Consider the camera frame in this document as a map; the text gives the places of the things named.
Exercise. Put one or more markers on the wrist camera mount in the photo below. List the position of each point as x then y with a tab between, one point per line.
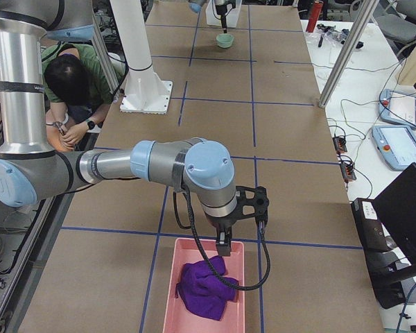
252	203

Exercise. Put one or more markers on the purple cloth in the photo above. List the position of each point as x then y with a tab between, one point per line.
202	293

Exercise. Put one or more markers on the near teach pendant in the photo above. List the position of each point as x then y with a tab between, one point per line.
396	144

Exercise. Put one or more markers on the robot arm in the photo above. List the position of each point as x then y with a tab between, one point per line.
196	5
32	170

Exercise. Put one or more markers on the teach pendant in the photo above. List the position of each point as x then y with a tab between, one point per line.
396	144
398	107

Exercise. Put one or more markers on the black box device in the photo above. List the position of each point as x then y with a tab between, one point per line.
371	232

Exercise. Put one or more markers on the person in green shirt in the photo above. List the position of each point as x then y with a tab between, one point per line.
78	93

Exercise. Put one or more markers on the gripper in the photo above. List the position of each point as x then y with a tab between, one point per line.
223	15
222	220

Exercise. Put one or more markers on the far teach pendant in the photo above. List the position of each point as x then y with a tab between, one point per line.
398	107

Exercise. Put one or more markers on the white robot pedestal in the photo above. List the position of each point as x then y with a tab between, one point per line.
144	91

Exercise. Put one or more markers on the aluminium frame post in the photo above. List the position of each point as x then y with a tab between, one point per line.
358	26

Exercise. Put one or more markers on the red cylinder bottle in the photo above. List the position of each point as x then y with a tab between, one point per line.
316	9

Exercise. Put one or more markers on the black monitor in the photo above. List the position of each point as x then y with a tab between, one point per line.
395	207

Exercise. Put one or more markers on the green bowl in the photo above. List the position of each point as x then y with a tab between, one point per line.
224	40

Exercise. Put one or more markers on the pink plastic tray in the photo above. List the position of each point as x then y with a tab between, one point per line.
178	318

